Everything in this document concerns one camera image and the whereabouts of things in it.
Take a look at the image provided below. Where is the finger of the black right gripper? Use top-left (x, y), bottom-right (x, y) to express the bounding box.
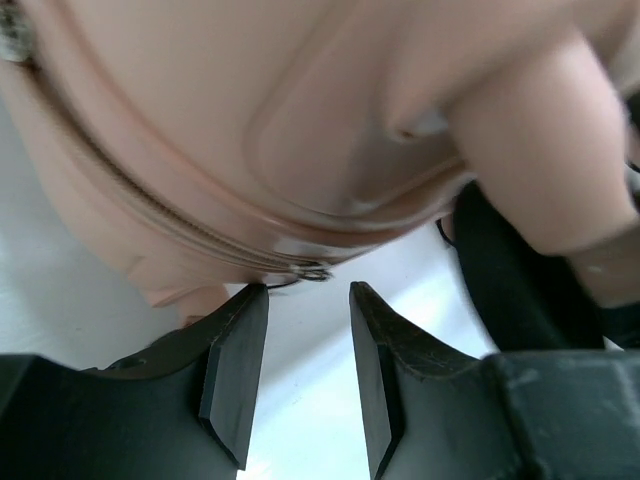
top-left (452, 182), bottom-right (605, 352)

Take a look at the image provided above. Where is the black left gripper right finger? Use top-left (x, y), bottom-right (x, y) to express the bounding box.
top-left (349, 282), bottom-right (639, 479)

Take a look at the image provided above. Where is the pink hard-shell suitcase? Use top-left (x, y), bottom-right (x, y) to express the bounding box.
top-left (1, 1), bottom-right (639, 319)

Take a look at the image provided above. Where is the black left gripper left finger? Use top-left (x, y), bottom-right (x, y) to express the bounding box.
top-left (1, 285), bottom-right (269, 479)

